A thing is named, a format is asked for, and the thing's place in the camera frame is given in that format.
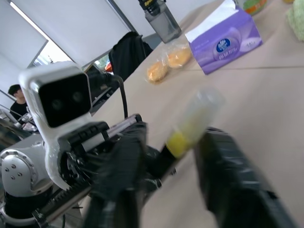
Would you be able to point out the light green fuzzy object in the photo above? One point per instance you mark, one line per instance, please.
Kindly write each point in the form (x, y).
(297, 19)

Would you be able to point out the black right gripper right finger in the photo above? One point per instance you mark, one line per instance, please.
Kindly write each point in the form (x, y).
(228, 180)

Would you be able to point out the black chair with jacket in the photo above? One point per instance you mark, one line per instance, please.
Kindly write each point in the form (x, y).
(128, 54)

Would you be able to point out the orange and green container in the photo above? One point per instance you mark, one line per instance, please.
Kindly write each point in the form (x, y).
(253, 6)

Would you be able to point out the yellow capped clear bottle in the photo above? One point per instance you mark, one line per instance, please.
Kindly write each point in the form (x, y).
(178, 142)

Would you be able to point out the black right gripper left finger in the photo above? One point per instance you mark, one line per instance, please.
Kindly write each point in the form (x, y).
(118, 180)

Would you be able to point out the purple tissue box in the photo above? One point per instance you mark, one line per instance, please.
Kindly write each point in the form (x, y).
(225, 47)

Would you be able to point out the clear plastic bun bag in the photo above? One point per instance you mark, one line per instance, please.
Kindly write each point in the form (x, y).
(166, 57)

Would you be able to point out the person in black shirt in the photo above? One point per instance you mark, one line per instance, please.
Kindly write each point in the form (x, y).
(17, 107)

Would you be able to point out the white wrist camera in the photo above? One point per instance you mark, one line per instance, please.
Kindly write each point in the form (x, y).
(35, 95)

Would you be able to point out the grey water bottle black lid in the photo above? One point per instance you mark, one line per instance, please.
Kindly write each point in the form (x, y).
(164, 23)

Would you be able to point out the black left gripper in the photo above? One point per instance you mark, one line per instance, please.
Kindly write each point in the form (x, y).
(90, 142)

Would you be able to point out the golden round bun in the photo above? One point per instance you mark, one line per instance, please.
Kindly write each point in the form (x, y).
(157, 71)
(179, 58)

